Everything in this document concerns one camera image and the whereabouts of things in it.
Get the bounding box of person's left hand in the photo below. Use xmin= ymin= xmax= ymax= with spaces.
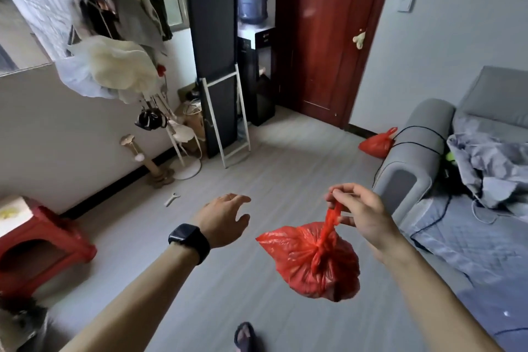
xmin=192 ymin=194 xmax=251 ymax=249

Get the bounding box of person's right hand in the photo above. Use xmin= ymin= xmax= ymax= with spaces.
xmin=325 ymin=183 xmax=399 ymax=262

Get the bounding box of person's left forearm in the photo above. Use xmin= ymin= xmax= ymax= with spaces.
xmin=61 ymin=240 xmax=199 ymax=352

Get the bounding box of person's right forearm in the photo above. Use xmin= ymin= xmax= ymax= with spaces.
xmin=379 ymin=240 xmax=505 ymax=352

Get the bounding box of black smartwatch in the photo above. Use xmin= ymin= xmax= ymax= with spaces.
xmin=168 ymin=223 xmax=211 ymax=266

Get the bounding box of small red plastic bag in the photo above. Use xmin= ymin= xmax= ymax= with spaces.
xmin=357 ymin=127 xmax=399 ymax=160

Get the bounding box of white coat rack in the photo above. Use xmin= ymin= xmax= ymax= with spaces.
xmin=138 ymin=63 xmax=203 ymax=181

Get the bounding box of grey sofa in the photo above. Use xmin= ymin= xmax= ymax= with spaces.
xmin=372 ymin=66 xmax=528 ymax=352

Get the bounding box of brown paper bag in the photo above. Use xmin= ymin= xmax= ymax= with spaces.
xmin=181 ymin=101 xmax=206 ymax=155

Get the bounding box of dark slipper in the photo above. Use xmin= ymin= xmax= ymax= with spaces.
xmin=233 ymin=321 xmax=259 ymax=352

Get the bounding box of small black hanging bag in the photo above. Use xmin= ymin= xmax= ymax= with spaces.
xmin=135 ymin=108 xmax=168 ymax=131

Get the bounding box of black water dispenser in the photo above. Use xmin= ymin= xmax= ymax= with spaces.
xmin=237 ymin=27 xmax=276 ymax=127

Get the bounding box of blue quilted sofa cover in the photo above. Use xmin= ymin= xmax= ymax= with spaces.
xmin=406 ymin=194 xmax=528 ymax=352

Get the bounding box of crumpled grey-blue blanket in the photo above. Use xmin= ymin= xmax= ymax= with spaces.
xmin=447 ymin=116 xmax=528 ymax=217

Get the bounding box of red-brown wooden door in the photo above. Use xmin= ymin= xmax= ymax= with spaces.
xmin=275 ymin=0 xmax=400 ymax=130

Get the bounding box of white-framed standing mirror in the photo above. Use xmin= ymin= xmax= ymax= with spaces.
xmin=182 ymin=0 xmax=252 ymax=169

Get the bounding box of red plastic stool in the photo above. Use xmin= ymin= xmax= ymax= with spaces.
xmin=0 ymin=195 xmax=98 ymax=299

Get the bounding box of cream white hanging garment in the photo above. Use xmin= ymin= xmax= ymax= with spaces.
xmin=66 ymin=35 xmax=161 ymax=104

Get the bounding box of white box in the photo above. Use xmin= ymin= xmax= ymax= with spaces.
xmin=0 ymin=195 xmax=34 ymax=238

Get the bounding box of grey hanging garment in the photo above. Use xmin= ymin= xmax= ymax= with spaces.
xmin=78 ymin=0 xmax=167 ymax=49

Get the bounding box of black cable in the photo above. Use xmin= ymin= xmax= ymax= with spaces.
xmin=373 ymin=126 xmax=454 ymax=183

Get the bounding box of beige cat scratching post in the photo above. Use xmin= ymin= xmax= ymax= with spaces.
xmin=119 ymin=134 xmax=175 ymax=189

